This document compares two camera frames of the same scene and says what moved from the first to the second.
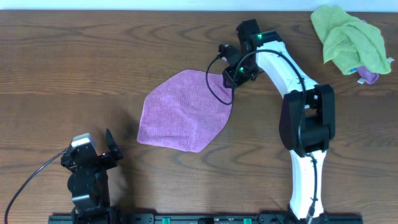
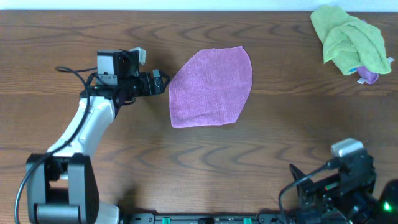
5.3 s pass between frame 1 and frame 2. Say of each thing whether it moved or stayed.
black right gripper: moved
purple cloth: moved
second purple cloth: stayed
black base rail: stayed
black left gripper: moved
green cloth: stayed
